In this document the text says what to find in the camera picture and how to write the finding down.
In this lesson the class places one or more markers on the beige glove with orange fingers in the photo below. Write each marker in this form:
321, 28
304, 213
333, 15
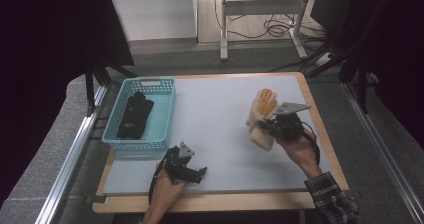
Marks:
266, 104
260, 140

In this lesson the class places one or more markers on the person's right hand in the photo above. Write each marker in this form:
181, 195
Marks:
305, 152

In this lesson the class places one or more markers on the black curtain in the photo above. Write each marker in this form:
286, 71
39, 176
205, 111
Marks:
393, 50
40, 50

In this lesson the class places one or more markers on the aluminium rail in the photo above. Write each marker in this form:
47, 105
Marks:
66, 170
383, 150

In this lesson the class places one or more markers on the white panel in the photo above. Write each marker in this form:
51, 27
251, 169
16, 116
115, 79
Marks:
153, 15

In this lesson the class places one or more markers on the grey tape piece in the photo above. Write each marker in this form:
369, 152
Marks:
96, 199

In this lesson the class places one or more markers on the white power strip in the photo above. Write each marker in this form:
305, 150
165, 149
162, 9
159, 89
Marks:
322, 59

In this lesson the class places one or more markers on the white metal desk frame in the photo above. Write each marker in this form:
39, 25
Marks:
224, 27

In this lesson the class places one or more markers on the black tripod stand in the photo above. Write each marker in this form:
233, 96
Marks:
361, 84
90, 84

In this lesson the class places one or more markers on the turquoise plastic basket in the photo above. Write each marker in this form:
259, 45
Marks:
160, 124

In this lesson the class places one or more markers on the grey foam mat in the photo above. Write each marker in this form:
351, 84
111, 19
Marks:
220, 144

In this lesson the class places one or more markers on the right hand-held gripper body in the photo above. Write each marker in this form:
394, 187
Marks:
288, 127

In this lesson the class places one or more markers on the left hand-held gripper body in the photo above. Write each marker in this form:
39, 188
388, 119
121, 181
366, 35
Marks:
176, 165

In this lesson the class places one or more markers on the person's left hand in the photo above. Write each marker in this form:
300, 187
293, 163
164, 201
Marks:
165, 194

